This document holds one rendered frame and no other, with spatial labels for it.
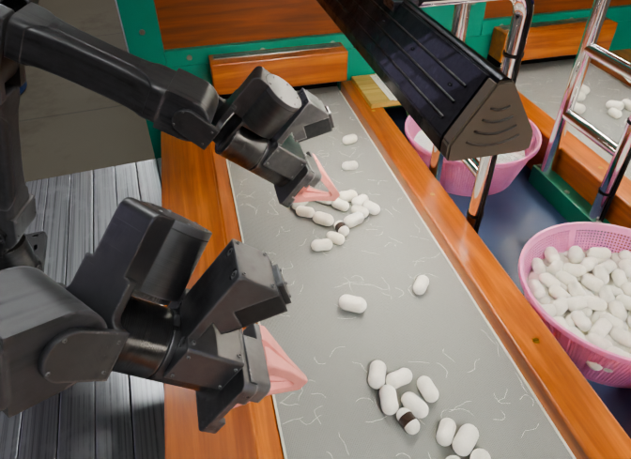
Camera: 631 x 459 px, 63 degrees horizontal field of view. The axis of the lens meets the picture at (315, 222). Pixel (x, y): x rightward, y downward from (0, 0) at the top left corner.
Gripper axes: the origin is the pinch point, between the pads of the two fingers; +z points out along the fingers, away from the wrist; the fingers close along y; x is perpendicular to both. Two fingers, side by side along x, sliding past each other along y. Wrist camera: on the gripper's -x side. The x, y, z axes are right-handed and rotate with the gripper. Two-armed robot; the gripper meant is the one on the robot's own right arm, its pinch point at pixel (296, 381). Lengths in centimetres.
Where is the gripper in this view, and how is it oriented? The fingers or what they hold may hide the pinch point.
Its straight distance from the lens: 51.2
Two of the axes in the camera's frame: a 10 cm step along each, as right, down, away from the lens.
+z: 7.4, 3.8, 5.5
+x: -6.2, 6.9, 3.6
